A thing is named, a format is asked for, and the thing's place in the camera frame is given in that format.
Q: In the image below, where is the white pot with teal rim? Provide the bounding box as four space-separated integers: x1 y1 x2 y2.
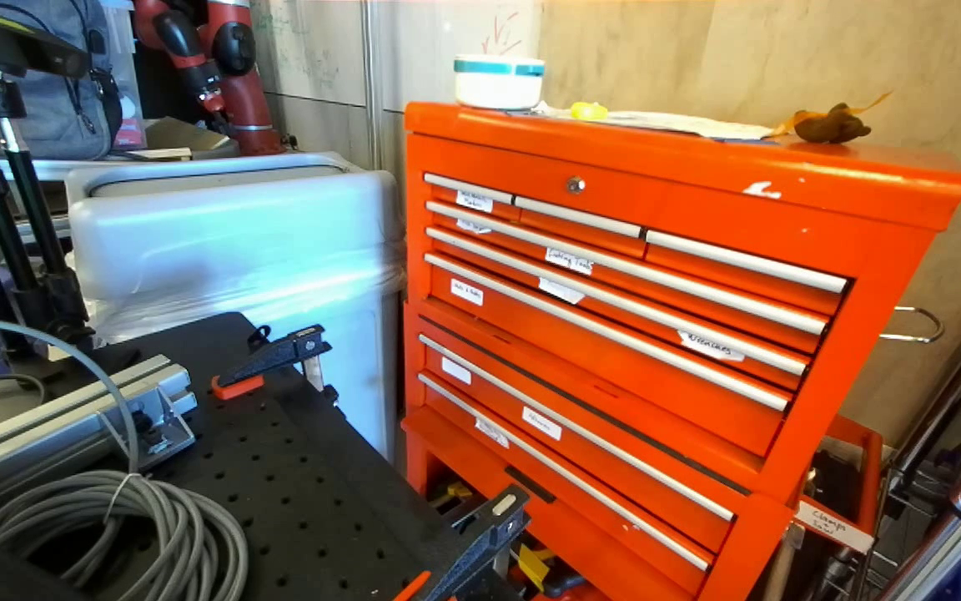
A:
449 53 551 112

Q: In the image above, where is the orange metal tool cabinet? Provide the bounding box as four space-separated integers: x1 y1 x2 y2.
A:
397 99 961 601

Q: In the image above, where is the brown turtle plush toy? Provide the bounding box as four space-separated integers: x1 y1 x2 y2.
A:
780 99 873 148

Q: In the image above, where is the small yellow object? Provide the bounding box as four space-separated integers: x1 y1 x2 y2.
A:
565 99 614 123

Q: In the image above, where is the translucent white plastic bin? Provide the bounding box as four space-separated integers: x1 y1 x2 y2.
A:
64 150 407 462

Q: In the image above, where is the yellow hand tool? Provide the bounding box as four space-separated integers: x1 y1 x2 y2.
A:
511 542 558 595

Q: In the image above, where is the white paper sheet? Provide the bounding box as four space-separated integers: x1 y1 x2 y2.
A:
599 107 780 148

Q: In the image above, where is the red and black robot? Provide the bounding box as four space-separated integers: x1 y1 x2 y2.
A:
131 0 289 158

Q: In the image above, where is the grey fabric bag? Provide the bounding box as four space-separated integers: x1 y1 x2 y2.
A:
0 0 148 159

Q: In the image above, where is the black clamp with orange handle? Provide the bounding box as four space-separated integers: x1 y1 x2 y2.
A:
389 483 535 601
206 320 340 407

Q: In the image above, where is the grey coiled cable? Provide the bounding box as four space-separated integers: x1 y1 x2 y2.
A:
0 316 252 601

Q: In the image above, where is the chrome cabinet side handle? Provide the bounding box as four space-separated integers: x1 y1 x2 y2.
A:
879 302 949 347

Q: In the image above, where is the aluminium extrusion rail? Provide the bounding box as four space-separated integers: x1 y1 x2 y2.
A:
0 349 201 503

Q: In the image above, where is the black camera tripod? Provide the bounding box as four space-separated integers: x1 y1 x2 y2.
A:
0 62 95 360

